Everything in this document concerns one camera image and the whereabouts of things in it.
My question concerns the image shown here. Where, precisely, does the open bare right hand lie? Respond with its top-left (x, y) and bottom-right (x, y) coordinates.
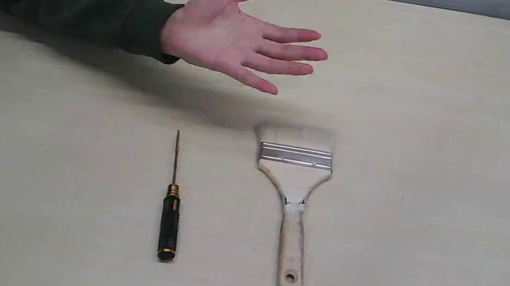
top-left (159, 0), bottom-right (328, 95)

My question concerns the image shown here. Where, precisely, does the wide wooden paint brush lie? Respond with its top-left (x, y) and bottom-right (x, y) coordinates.
top-left (256, 123), bottom-right (334, 286)

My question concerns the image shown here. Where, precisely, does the black gold handled screwdriver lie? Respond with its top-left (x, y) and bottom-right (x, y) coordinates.
top-left (157, 129), bottom-right (181, 264)

